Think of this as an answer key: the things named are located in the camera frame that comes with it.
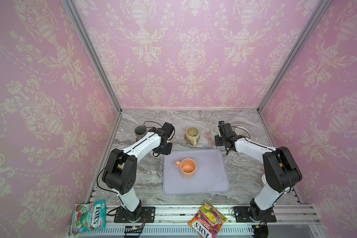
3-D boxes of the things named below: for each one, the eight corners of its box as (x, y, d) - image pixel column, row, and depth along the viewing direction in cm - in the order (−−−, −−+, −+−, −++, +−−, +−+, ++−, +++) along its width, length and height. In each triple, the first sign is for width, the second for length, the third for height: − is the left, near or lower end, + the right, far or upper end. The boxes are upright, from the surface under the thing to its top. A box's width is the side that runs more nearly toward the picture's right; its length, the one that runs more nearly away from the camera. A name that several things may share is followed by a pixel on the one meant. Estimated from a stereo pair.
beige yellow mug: (182, 145, 102) (182, 138, 95) (188, 133, 109) (188, 124, 102) (194, 149, 100) (195, 142, 93) (199, 136, 107) (200, 128, 100)
